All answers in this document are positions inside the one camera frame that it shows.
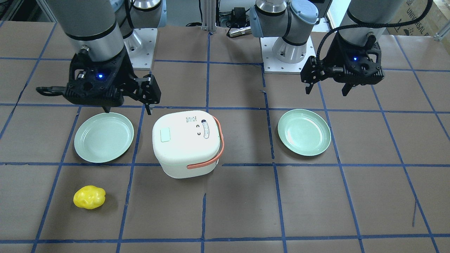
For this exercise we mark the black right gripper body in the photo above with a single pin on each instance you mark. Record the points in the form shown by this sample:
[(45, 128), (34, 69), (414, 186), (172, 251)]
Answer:
[(127, 74)]

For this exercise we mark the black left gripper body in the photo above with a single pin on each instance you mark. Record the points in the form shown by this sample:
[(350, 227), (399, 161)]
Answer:
[(328, 60)]

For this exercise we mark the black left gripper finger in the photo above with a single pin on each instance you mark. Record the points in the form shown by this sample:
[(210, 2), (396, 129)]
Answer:
[(347, 88), (309, 87)]

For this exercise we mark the white rice cooker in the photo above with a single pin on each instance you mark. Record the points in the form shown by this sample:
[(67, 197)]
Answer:
[(188, 143)]

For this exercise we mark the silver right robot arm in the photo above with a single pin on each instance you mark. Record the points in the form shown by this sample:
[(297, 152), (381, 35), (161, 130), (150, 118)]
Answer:
[(101, 26)]

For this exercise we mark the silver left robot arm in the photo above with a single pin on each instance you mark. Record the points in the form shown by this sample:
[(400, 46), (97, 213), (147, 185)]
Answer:
[(293, 21)]

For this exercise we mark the green plate near left arm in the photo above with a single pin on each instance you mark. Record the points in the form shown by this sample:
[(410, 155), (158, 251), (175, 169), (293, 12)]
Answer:
[(304, 132)]

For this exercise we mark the green plate near right arm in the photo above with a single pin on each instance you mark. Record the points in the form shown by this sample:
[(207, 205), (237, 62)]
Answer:
[(104, 137)]

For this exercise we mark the yellow toy potato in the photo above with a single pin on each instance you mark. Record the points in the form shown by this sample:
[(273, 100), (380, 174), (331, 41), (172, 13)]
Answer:
[(89, 197)]

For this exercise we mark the black power adapter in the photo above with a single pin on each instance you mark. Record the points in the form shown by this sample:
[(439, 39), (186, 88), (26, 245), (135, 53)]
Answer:
[(239, 16)]

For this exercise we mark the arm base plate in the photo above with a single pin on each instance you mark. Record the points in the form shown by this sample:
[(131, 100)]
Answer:
[(140, 46), (280, 57)]

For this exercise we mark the aluminium frame post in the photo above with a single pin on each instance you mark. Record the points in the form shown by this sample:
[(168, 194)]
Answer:
[(209, 18)]

